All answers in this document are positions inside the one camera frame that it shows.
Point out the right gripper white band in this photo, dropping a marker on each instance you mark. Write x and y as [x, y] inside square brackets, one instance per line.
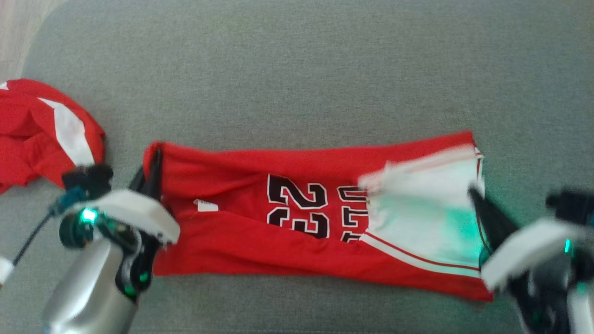
[524, 253]

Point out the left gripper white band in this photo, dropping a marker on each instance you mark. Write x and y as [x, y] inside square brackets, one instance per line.
[130, 211]

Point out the red shorts with white stripe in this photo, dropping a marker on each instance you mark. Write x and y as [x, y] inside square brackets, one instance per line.
[37, 134]

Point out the red basketball jersey number 23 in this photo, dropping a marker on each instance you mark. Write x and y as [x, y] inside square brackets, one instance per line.
[278, 232]

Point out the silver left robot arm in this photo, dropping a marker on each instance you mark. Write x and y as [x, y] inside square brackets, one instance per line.
[93, 287]

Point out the grey fabric sofa seat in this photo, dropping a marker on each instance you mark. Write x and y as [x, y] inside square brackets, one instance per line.
[325, 69]

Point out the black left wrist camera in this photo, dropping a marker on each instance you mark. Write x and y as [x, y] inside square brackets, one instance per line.
[88, 178]

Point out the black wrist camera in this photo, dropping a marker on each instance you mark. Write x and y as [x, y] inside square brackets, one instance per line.
[573, 206]
[88, 178]

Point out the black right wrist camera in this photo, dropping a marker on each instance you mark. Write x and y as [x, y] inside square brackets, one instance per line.
[573, 206]

